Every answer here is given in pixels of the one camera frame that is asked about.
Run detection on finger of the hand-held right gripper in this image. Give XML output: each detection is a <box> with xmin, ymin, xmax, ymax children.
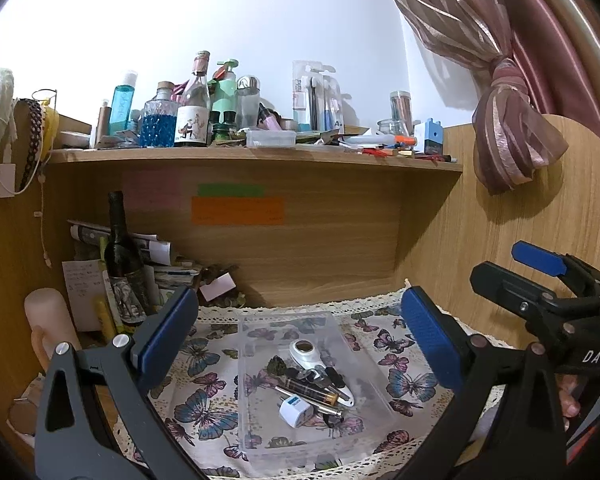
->
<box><xmin>470</xmin><ymin>261</ymin><xmax>578</xmax><ymax>335</ymax></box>
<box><xmin>511</xmin><ymin>241</ymin><xmax>600</xmax><ymax>311</ymax></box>

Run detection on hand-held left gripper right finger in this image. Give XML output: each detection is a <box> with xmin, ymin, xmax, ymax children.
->
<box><xmin>395</xmin><ymin>286</ymin><xmax>567</xmax><ymax>480</ymax></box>

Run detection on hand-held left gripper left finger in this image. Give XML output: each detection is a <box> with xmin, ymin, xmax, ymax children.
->
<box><xmin>34</xmin><ymin>286</ymin><xmax>201</xmax><ymax>480</ymax></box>

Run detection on clear plastic box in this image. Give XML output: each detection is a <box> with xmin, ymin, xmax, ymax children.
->
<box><xmin>237</xmin><ymin>311</ymin><xmax>411</xmax><ymax>466</ymax></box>

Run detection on black clip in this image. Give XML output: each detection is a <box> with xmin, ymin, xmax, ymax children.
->
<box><xmin>322</xmin><ymin>366</ymin><xmax>346</xmax><ymax>391</ymax></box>

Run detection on white handheld facial device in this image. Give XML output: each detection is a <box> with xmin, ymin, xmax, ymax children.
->
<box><xmin>289</xmin><ymin>339</ymin><xmax>356</xmax><ymax>407</ymax></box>

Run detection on silver metal pen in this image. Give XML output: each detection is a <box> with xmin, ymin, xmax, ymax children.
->
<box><xmin>275</xmin><ymin>385</ymin><xmax>345</xmax><ymax>417</ymax></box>

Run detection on black gold battery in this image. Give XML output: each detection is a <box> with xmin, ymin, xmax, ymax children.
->
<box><xmin>284</xmin><ymin>377</ymin><xmax>340</xmax><ymax>406</ymax></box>

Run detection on white blue plug adapter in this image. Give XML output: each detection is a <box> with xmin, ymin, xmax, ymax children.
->
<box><xmin>278</xmin><ymin>395</ymin><xmax>315</xmax><ymax>428</ymax></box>

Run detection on person's right hand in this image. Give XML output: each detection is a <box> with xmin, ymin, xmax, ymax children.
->
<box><xmin>556</xmin><ymin>376</ymin><xmax>582</xmax><ymax>434</ymax></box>

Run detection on butterfly print lace tablecloth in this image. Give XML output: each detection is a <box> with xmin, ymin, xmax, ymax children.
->
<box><xmin>115</xmin><ymin>280</ymin><xmax>521</xmax><ymax>480</ymax></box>

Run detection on yellow pens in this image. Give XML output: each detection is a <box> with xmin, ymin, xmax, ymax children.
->
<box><xmin>96</xmin><ymin>297</ymin><xmax>118</xmax><ymax>341</ymax></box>

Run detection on small white cardboard box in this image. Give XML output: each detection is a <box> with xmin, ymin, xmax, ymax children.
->
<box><xmin>200</xmin><ymin>274</ymin><xmax>237</xmax><ymax>302</ymax></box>

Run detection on stack of books and papers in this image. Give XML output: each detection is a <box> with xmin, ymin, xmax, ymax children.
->
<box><xmin>67</xmin><ymin>219</ymin><xmax>241</xmax><ymax>306</ymax></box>

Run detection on dark wine bottle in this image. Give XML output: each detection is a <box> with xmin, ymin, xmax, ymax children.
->
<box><xmin>103</xmin><ymin>191</ymin><xmax>151</xmax><ymax>326</ymax></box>

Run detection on white handwritten paper note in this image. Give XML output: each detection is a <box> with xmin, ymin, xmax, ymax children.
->
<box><xmin>61</xmin><ymin>259</ymin><xmax>108</xmax><ymax>333</ymax></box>

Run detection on dark pine cone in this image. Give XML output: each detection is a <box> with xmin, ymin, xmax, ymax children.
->
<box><xmin>267</xmin><ymin>355</ymin><xmax>296</xmax><ymax>377</ymax></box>

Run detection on cream pillar candle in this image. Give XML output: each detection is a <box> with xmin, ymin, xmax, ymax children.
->
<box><xmin>24</xmin><ymin>287</ymin><xmax>83</xmax><ymax>356</ymax></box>

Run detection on peach plastic object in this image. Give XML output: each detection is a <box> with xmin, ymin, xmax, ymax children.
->
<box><xmin>32</xmin><ymin>327</ymin><xmax>48</xmax><ymax>371</ymax></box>

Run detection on wooden desk hutch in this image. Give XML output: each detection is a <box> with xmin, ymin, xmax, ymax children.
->
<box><xmin>0</xmin><ymin>100</ymin><xmax>600</xmax><ymax>361</ymax></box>

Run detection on orange sticky note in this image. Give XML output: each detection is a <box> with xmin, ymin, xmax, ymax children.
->
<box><xmin>191</xmin><ymin>196</ymin><xmax>285</xmax><ymax>226</ymax></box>

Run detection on pink sticky note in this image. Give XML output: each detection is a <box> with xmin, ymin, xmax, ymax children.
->
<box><xmin>122</xmin><ymin>170</ymin><xmax>183</xmax><ymax>211</ymax></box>

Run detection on green sticky note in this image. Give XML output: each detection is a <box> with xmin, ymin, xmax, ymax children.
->
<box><xmin>198</xmin><ymin>183</ymin><xmax>265</xmax><ymax>197</ymax></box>

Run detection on blue white pencil sharpener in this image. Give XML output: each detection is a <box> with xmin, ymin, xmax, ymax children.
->
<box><xmin>414</xmin><ymin>119</ymin><xmax>445</xmax><ymax>156</ymax></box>

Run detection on round eyeglasses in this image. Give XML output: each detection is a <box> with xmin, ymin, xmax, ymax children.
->
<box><xmin>7</xmin><ymin>395</ymin><xmax>41</xmax><ymax>436</ymax></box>

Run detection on pile of pens and markers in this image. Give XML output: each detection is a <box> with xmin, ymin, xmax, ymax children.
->
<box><xmin>325</xmin><ymin>132</ymin><xmax>456</xmax><ymax>163</ymax></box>

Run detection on pink striped curtain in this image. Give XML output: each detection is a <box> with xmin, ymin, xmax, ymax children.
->
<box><xmin>375</xmin><ymin>0</ymin><xmax>600</xmax><ymax>196</ymax></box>

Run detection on glass jar with pens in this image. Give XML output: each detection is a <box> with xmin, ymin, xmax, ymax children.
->
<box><xmin>390</xmin><ymin>91</ymin><xmax>412</xmax><ymax>133</ymax></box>

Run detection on glass bottle with blue beads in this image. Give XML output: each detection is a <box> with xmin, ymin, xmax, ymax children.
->
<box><xmin>140</xmin><ymin>81</ymin><xmax>177</xmax><ymax>149</ymax></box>

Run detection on dark green ink bottle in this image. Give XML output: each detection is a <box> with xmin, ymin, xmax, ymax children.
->
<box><xmin>211</xmin><ymin>110</ymin><xmax>238</xmax><ymax>143</ymax></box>

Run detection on flat white box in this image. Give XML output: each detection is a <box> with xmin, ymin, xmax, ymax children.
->
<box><xmin>60</xmin><ymin>130</ymin><xmax>92</xmax><ymax>148</ymax></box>

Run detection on clear plastic case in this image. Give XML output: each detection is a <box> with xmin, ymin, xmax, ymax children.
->
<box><xmin>245</xmin><ymin>129</ymin><xmax>297</xmax><ymax>148</ymax></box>

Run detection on white hanging card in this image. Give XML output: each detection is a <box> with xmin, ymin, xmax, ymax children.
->
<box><xmin>0</xmin><ymin>162</ymin><xmax>17</xmax><ymax>197</ymax></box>

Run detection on clear bottle with illustrated label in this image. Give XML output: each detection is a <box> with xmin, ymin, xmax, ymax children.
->
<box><xmin>174</xmin><ymin>51</ymin><xmax>212</xmax><ymax>148</ymax></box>

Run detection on tall blue liquid bottle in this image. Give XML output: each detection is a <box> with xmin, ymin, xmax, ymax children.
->
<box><xmin>109</xmin><ymin>71</ymin><xmax>138</xmax><ymax>136</ymax></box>

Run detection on dark studded headband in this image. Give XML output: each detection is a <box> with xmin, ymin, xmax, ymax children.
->
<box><xmin>15</xmin><ymin>99</ymin><xmax>46</xmax><ymax>193</ymax></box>

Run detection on small pink bottle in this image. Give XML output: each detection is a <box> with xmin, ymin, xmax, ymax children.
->
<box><xmin>257</xmin><ymin>102</ymin><xmax>283</xmax><ymax>131</ymax></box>

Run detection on glass jar with silver cap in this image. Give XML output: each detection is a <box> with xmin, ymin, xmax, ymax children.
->
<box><xmin>236</xmin><ymin>75</ymin><xmax>262</xmax><ymax>128</ymax></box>

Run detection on mint green pump bottle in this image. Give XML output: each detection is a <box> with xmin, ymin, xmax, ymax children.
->
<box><xmin>210</xmin><ymin>59</ymin><xmax>239</xmax><ymax>126</ymax></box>

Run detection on toothbrush package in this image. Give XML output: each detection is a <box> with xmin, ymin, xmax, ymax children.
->
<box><xmin>292</xmin><ymin>61</ymin><xmax>326</xmax><ymax>131</ymax></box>
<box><xmin>322</xmin><ymin>72</ymin><xmax>345</xmax><ymax>131</ymax></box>

